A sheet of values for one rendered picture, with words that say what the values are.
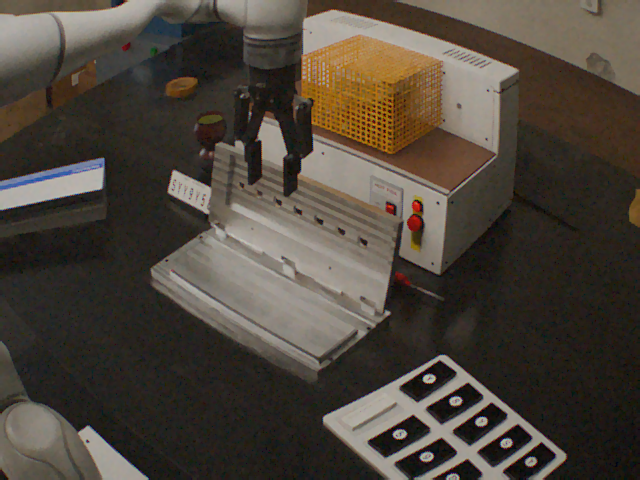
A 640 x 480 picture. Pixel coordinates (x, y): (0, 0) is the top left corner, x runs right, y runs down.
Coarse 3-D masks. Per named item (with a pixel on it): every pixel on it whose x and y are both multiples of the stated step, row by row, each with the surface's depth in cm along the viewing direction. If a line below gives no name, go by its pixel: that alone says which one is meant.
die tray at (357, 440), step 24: (432, 360) 143; (456, 384) 137; (480, 384) 136; (408, 408) 133; (480, 408) 131; (504, 408) 130; (336, 432) 128; (360, 432) 128; (432, 432) 127; (504, 432) 125; (528, 432) 124; (360, 456) 124; (456, 456) 122; (480, 456) 121
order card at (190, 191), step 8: (176, 176) 185; (184, 176) 184; (176, 184) 186; (184, 184) 184; (192, 184) 182; (200, 184) 181; (168, 192) 187; (176, 192) 186; (184, 192) 184; (192, 192) 182; (200, 192) 181; (208, 192) 179; (184, 200) 184; (192, 200) 183; (200, 200) 181; (208, 200) 180; (200, 208) 181; (208, 208) 180
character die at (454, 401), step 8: (464, 384) 135; (456, 392) 134; (464, 392) 134; (472, 392) 134; (440, 400) 132; (448, 400) 132; (456, 400) 132; (464, 400) 132; (472, 400) 132; (480, 400) 133; (432, 408) 131; (440, 408) 131; (448, 408) 131; (456, 408) 131; (464, 408) 131; (432, 416) 130; (440, 416) 129; (448, 416) 129
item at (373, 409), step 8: (376, 400) 133; (384, 400) 133; (392, 400) 133; (360, 408) 132; (368, 408) 132; (376, 408) 132; (384, 408) 132; (352, 416) 130; (360, 416) 130; (368, 416) 130; (376, 416) 131; (344, 424) 129; (352, 424) 128; (360, 424) 129
